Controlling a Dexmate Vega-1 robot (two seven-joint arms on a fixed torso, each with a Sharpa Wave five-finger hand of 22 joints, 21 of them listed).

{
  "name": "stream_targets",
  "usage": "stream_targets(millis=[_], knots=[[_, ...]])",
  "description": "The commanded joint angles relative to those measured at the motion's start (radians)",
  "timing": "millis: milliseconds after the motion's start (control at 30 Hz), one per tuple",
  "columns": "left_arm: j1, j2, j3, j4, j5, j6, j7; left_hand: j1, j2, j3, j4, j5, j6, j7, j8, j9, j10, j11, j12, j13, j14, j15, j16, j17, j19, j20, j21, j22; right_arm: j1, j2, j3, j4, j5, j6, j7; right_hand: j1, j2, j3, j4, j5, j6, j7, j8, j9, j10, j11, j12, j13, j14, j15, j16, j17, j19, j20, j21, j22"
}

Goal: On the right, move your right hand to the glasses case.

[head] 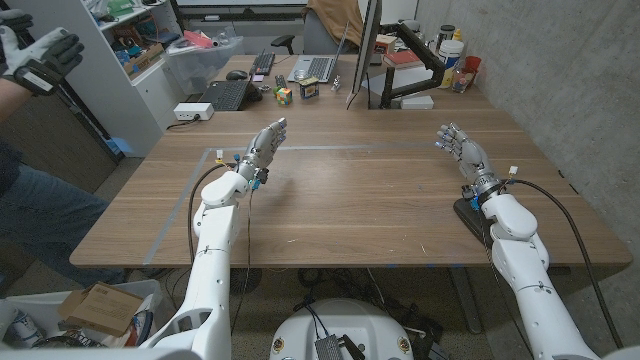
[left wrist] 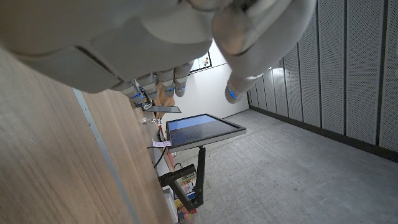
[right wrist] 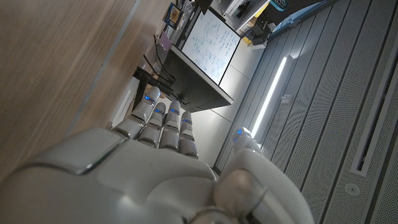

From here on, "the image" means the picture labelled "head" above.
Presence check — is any black round fan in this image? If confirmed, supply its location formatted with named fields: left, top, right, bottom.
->
left=227, top=268, right=264, bottom=297

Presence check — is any clear glass with items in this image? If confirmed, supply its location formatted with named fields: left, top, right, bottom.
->
left=451, top=69, right=476, bottom=95

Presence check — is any person in blue jeans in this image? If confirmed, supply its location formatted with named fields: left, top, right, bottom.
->
left=0, top=137, right=129, bottom=289

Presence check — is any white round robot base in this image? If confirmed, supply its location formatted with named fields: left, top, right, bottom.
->
left=269, top=298, right=415, bottom=360

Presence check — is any small white flat box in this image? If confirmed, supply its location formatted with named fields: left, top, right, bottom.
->
left=400, top=94, right=435, bottom=111

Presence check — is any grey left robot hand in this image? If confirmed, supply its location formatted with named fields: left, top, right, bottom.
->
left=234, top=117, right=289, bottom=184

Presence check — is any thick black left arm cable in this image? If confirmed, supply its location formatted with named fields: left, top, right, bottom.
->
left=186, top=162, right=239, bottom=264

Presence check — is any white paper sheet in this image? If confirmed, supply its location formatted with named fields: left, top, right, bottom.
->
left=362, top=66, right=437, bottom=97

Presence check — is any pink package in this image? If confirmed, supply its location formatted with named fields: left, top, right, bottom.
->
left=182, top=29, right=216, bottom=50

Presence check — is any grey table leg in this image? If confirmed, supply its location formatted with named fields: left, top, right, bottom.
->
left=448, top=267, right=484, bottom=335

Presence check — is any white black gloved person hand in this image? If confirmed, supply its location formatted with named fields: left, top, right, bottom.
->
left=0, top=27, right=86, bottom=97

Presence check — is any flat brown cardboard box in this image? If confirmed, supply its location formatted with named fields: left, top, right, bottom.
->
left=57, top=281, right=146, bottom=339

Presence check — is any black slim keyboard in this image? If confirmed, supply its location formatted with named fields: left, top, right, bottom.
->
left=248, top=51, right=277, bottom=77

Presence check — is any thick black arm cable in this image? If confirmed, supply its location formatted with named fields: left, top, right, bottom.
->
left=186, top=162, right=239, bottom=264
left=504, top=178, right=625, bottom=350

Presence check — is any black glasses case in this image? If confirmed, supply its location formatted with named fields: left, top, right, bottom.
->
left=453, top=198, right=494, bottom=246

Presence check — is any brown cardboard shelf box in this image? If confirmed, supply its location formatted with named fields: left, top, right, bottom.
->
left=122, top=42, right=166, bottom=77

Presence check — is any tan jacket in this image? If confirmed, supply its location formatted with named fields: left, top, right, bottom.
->
left=304, top=0, right=365, bottom=49

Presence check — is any white plastic jar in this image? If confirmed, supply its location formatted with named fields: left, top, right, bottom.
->
left=437, top=39, right=466, bottom=90

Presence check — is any silver open laptop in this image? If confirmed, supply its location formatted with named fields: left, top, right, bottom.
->
left=286, top=22, right=351, bottom=84

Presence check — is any white shelf cabinet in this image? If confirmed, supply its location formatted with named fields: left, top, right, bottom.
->
left=4, top=0, right=184, bottom=159

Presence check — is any dark gloved person hand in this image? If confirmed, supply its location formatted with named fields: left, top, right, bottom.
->
left=0, top=8, right=35, bottom=36

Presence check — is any white power strip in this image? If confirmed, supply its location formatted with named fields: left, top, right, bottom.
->
left=172, top=102, right=215, bottom=122

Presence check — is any black laptop keyboard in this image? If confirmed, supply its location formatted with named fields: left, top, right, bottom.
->
left=198, top=79, right=251, bottom=112

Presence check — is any white printed paper cup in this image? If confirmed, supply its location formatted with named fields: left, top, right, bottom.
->
left=4, top=307, right=44, bottom=346

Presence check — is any clear plastic storage bin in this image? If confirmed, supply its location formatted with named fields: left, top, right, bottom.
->
left=163, top=37, right=246, bottom=96

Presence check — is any grey office chair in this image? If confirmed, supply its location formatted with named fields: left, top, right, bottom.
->
left=270, top=8, right=361, bottom=56

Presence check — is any orange white small box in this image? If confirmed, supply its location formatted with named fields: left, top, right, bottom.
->
left=373, top=33, right=398, bottom=56

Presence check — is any white plastic bin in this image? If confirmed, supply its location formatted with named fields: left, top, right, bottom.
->
left=0, top=278, right=164, bottom=350

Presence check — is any computer monitor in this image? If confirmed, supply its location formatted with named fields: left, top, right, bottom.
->
left=345, top=0, right=384, bottom=105

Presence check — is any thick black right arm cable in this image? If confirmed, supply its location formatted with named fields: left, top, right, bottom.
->
left=504, top=178, right=625, bottom=350

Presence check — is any small printed tin box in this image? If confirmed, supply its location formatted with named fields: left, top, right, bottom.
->
left=298, top=76, right=321, bottom=100

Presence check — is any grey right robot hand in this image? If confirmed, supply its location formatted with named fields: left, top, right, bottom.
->
left=434, top=122, right=503, bottom=199

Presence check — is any blue tape piece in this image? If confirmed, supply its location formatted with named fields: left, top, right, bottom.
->
left=105, top=136, right=134, bottom=157

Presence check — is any bare person forearm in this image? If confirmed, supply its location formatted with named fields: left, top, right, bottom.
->
left=0, top=77, right=32, bottom=124

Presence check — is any thin black left arm wire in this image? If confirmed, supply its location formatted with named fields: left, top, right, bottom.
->
left=229, top=187, right=256, bottom=336

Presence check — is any red book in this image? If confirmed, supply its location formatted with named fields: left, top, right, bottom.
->
left=382, top=48, right=425, bottom=70

